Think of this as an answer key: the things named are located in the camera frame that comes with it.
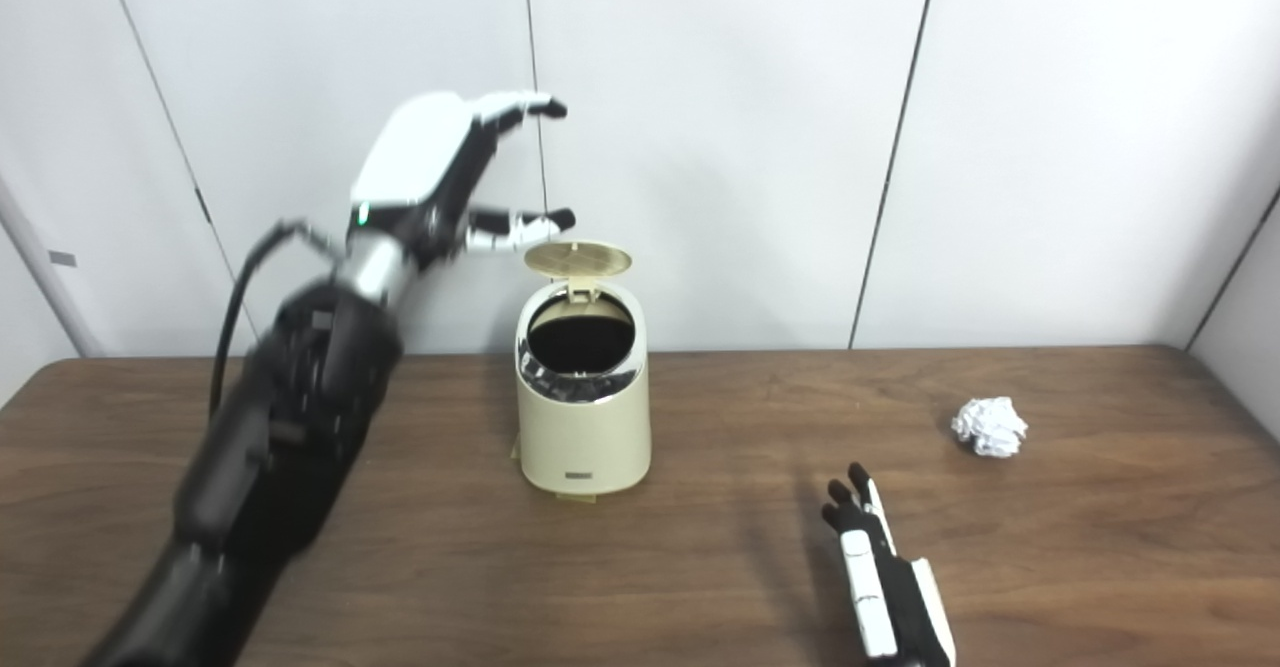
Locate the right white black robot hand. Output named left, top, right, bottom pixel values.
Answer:
left=821, top=462, right=957, bottom=667

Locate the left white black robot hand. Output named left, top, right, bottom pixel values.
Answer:
left=347, top=91, right=577, bottom=273

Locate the round cream bin lid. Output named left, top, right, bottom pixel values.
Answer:
left=524, top=240, right=633, bottom=304

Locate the black bin liner bag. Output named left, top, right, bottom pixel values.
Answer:
left=520, top=292, right=641, bottom=403

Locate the white paper ball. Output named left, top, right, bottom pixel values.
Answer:
left=951, top=396, right=1029, bottom=459

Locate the cream-colored desktop trash bin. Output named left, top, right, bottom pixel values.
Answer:
left=514, top=277, right=653, bottom=496

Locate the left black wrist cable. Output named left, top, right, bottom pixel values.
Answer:
left=207, top=219, right=346, bottom=418

